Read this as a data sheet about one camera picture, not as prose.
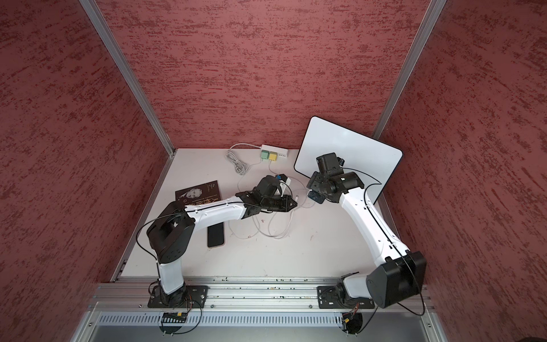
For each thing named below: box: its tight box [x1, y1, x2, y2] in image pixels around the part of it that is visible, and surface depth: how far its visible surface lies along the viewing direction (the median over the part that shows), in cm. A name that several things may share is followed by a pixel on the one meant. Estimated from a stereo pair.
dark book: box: [175, 180, 221, 206], surface depth 102 cm
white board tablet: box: [293, 116, 404, 204], surface depth 86 cm
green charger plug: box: [260, 149, 270, 160], surface depth 119 cm
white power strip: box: [260, 144, 289, 159], surface depth 120 cm
